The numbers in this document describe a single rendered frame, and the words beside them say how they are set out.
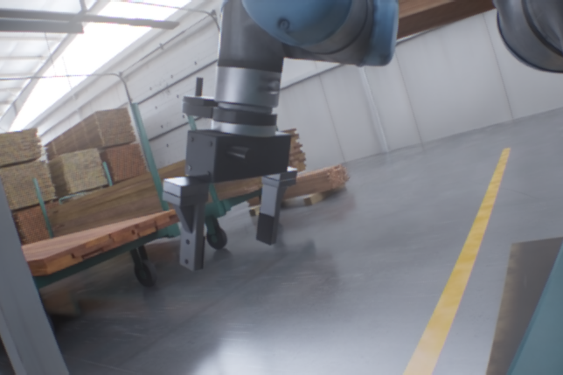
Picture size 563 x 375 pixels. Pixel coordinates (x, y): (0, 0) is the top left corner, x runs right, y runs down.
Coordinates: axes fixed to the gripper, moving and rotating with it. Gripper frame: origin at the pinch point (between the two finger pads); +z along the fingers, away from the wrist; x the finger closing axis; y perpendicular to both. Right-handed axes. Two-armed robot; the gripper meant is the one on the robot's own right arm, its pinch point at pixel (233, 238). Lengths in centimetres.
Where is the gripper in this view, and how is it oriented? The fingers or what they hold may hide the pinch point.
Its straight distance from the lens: 51.0
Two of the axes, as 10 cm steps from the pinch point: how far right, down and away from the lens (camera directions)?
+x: 6.4, -1.0, 7.6
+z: -1.1, 9.7, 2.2
